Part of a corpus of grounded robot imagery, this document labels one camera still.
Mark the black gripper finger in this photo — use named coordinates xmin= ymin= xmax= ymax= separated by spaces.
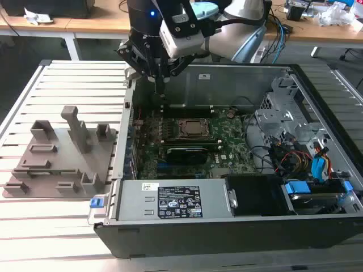
xmin=163 ymin=54 xmax=196 ymax=86
xmin=116 ymin=42 xmax=165 ymax=96

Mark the black RAM slot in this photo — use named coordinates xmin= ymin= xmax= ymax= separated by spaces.
xmin=160 ymin=103 xmax=216 ymax=118
xmin=159 ymin=137 xmax=223 ymax=150

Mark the silver CPU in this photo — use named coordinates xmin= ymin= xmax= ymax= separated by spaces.
xmin=183 ymin=121 xmax=207 ymax=134

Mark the CPU socket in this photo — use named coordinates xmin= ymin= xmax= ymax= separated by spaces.
xmin=176 ymin=117 xmax=214 ymax=139

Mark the black graphics card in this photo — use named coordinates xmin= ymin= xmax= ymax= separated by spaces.
xmin=165 ymin=146 xmax=209 ymax=164

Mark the white power strip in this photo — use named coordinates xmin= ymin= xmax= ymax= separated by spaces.
xmin=254 ymin=45 xmax=267 ymax=63

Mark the large black box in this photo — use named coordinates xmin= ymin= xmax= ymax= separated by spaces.
xmin=5 ymin=0 xmax=96 ymax=19

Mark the green motherboard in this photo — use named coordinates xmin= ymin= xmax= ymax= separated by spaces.
xmin=133 ymin=107 xmax=261 ymax=180

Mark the silver metal drive cage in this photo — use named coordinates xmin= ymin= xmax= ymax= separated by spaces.
xmin=254 ymin=75 xmax=335 ymax=159

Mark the tall black box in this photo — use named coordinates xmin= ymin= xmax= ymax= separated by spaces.
xmin=263 ymin=0 xmax=273 ymax=25

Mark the crumpled white paper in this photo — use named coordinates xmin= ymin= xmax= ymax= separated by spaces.
xmin=23 ymin=7 xmax=54 ymax=26

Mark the silver power supply unit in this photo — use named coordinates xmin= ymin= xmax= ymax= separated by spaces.
xmin=115 ymin=178 xmax=236 ymax=222

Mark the grey parts rack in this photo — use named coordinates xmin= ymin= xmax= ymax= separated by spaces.
xmin=2 ymin=105 xmax=119 ymax=199

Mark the small black container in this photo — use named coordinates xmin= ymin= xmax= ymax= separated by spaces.
xmin=286 ymin=4 xmax=306 ymax=21

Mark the black open PC case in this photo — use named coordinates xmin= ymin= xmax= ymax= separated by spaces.
xmin=87 ymin=61 xmax=363 ymax=258

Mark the clear plastic bag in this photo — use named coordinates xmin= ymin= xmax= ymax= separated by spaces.
xmin=317 ymin=1 xmax=357 ymax=28

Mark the blue disk carrier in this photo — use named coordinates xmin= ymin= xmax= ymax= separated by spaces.
xmin=283 ymin=181 xmax=353 ymax=199

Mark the black chair base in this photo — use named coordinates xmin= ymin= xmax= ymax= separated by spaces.
xmin=339 ymin=47 xmax=363 ymax=61

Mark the silver hard disk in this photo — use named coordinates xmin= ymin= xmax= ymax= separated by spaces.
xmin=290 ymin=192 xmax=341 ymax=212

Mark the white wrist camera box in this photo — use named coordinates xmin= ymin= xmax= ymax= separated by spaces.
xmin=158 ymin=12 xmax=212 ymax=60

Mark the wooden desk white frame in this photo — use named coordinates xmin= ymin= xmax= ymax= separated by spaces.
xmin=0 ymin=0 xmax=363 ymax=62

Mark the red yellow wire bundle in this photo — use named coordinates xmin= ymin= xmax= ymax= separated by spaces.
xmin=279 ymin=150 xmax=313 ymax=173

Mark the blue flat wire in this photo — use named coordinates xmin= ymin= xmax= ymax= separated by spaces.
xmin=310 ymin=143 xmax=332 ymax=180

